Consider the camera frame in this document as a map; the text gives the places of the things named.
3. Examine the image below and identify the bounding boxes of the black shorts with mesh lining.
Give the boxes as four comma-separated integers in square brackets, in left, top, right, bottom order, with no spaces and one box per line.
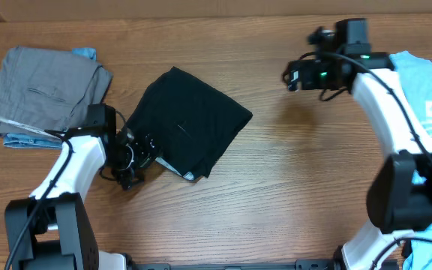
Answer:
[127,67,253,181]

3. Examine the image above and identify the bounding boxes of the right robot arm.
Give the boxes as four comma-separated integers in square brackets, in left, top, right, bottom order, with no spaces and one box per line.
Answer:
[282,18,432,269]

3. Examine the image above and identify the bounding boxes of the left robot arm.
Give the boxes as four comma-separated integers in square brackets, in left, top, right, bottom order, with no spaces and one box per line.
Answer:
[4,103,161,269]

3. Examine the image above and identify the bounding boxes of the folded grey trousers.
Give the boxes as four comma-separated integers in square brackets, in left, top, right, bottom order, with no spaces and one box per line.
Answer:
[0,45,114,142]

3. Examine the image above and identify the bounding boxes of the light blue printed t-shirt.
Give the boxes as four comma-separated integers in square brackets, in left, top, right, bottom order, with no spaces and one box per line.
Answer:
[391,51,432,270]

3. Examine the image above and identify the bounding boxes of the folded blue jeans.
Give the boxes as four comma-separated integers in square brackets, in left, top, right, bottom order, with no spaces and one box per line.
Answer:
[2,46,98,150]

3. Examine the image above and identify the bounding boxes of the cardboard backdrop panel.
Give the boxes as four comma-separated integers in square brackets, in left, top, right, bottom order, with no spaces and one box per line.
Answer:
[0,0,432,22]

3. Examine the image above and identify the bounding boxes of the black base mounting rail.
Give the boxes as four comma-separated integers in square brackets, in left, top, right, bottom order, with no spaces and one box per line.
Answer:
[128,259,346,270]

